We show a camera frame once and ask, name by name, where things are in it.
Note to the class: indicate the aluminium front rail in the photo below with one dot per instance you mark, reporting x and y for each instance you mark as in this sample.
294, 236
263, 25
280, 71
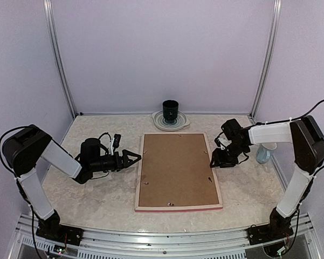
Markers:
229, 243

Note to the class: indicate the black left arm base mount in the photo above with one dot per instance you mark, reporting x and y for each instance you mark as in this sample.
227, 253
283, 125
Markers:
62, 234

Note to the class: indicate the aluminium corner post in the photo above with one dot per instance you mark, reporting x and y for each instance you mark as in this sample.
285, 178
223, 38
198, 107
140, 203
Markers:
57, 57
267, 58

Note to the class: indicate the pink wooden picture frame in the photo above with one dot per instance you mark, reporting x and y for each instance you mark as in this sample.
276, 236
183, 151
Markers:
138, 172

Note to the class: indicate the dark green cup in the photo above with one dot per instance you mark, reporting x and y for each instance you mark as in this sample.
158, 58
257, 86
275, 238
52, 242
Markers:
170, 110

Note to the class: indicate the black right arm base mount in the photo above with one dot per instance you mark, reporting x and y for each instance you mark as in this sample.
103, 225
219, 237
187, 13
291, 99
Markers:
265, 233

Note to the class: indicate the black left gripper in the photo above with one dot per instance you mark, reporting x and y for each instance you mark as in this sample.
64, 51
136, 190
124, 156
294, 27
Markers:
118, 165

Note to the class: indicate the striped ceramic plate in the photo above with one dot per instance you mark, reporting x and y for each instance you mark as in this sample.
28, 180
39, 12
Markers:
179, 123

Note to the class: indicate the left aluminium corner post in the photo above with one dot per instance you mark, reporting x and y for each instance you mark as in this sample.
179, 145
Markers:
57, 57

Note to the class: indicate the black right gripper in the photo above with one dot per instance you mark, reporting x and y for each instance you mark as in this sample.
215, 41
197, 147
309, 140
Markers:
223, 163

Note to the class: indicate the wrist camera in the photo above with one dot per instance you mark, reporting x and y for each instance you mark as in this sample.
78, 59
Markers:
114, 143
221, 141

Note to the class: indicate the right aluminium corner post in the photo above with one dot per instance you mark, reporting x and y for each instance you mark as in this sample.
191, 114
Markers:
267, 58

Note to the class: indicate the brown backing board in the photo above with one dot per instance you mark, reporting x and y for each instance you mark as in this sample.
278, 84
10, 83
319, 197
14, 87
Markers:
178, 170

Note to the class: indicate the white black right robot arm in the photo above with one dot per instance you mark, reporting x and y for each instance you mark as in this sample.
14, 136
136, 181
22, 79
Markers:
301, 139

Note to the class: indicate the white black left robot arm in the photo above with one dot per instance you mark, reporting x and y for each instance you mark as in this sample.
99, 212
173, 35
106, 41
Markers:
25, 150

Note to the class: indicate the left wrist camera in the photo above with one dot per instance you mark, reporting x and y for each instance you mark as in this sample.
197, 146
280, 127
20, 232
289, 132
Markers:
114, 143

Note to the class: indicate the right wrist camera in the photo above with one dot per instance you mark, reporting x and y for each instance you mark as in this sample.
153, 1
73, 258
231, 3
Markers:
221, 141

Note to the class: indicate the light blue paper cup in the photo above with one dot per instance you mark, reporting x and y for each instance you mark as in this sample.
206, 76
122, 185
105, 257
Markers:
265, 151

